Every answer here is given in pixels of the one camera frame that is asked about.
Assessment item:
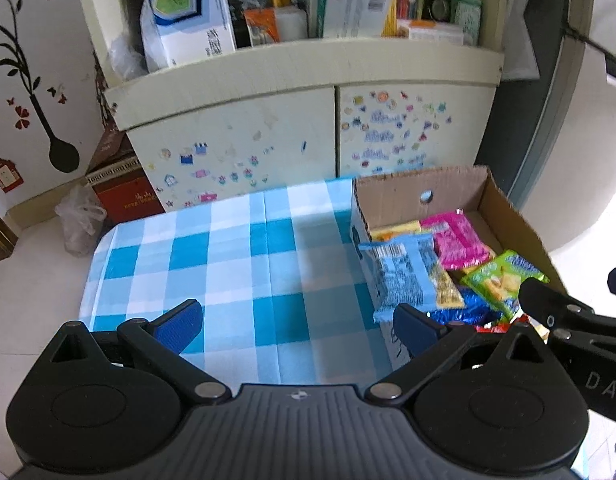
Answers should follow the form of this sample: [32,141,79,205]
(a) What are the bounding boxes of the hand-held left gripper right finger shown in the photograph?
[365,303,556,406]

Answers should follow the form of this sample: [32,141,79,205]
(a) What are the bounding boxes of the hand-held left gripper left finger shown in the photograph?
[50,298,233,404]

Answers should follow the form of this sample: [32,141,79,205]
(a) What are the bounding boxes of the green snack packet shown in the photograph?
[460,249,551,319]

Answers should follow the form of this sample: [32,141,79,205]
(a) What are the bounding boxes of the light blue snack packet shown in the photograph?
[358,232,441,325]

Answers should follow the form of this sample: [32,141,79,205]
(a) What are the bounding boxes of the shiny blue snack packet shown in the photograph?
[428,287,503,329]

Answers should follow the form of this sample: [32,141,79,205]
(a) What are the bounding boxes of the red snack packet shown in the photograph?
[475,312,533,335]

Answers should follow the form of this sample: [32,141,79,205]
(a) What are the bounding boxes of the pink snack packet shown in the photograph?
[420,211,497,272]

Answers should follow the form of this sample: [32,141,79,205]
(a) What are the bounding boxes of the small yellow snack packet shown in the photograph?
[370,220,423,242]

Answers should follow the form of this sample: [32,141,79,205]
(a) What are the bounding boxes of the cardboard box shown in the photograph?
[350,164,568,379]

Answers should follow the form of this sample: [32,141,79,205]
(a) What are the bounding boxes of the blue white checked tablecloth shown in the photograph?
[78,176,413,386]

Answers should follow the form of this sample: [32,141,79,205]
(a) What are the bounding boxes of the brown red cardboard carton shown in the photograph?
[84,127,167,224]

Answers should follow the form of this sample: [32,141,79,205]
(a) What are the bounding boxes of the cream cabinet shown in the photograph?
[70,0,506,229]

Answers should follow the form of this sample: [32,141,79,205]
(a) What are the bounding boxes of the crumpled clear plastic bag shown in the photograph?
[108,35,149,84]

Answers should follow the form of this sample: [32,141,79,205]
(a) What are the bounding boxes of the flat white box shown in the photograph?
[407,19,464,46]

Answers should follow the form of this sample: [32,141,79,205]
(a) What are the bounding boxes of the green patterned box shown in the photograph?
[450,0,483,46]

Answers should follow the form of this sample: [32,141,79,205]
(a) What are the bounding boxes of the white blue paper box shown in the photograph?
[139,0,237,74]

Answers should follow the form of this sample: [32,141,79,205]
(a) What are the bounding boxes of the orange snack packet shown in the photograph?
[243,7,281,50]

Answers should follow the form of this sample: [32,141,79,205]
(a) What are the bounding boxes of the small white box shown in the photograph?
[279,6,309,41]

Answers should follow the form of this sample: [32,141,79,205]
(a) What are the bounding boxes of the red house wall sticker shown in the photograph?
[0,157,27,194]

